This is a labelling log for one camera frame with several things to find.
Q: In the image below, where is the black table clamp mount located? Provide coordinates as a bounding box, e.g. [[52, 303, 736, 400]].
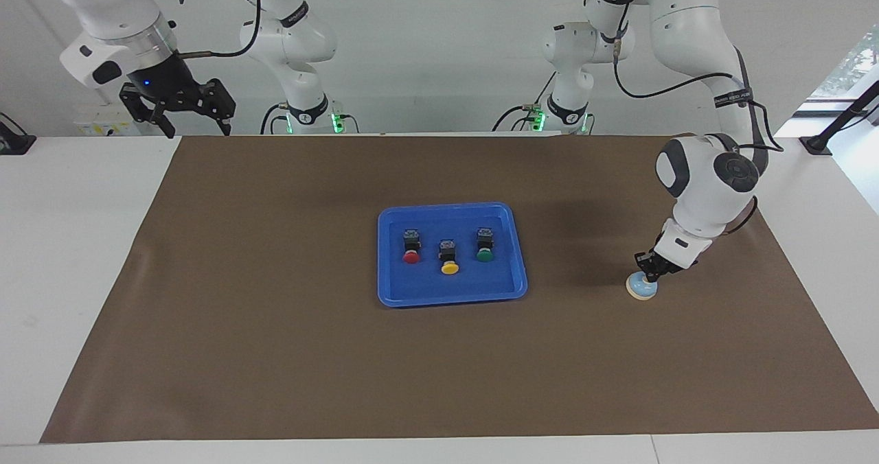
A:
[[0, 112, 36, 156]]

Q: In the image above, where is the light blue call bell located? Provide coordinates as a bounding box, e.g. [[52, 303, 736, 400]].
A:
[[626, 273, 659, 301]]

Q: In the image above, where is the window with greenery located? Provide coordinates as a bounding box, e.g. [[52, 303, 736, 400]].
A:
[[807, 28, 879, 104]]

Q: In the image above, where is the white power strip box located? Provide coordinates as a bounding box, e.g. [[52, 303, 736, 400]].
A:
[[74, 104, 148, 137]]

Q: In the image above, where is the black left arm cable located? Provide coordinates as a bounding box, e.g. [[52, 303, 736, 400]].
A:
[[611, 0, 785, 237]]

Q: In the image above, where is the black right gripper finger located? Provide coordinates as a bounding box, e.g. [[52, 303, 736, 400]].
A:
[[199, 78, 237, 137], [119, 83, 176, 138]]

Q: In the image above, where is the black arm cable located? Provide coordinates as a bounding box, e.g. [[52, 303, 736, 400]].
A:
[[177, 0, 262, 58], [611, 0, 785, 237]]

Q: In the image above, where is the brown table mat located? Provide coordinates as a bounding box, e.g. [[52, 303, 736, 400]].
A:
[[40, 135, 879, 444]]

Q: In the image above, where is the blue plastic tray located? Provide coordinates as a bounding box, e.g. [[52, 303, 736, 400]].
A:
[[377, 202, 529, 308]]

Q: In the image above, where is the black stand with boom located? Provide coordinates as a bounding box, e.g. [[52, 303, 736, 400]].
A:
[[799, 80, 879, 156]]

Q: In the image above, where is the black base cable bundle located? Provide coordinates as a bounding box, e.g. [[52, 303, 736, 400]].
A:
[[492, 73, 558, 133]]

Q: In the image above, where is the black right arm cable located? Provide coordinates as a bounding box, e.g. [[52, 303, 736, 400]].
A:
[[177, 0, 262, 58]]

